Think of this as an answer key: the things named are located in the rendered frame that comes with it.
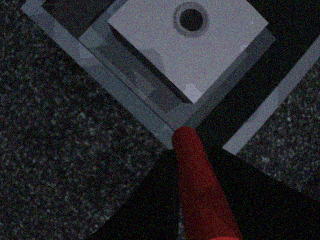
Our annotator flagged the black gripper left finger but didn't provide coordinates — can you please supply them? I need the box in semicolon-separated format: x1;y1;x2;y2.
83;149;179;240

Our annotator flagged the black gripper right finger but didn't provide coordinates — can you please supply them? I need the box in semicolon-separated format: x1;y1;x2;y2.
208;145;320;240

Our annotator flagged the red peg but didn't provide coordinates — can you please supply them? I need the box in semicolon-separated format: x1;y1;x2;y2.
172;125;243;240

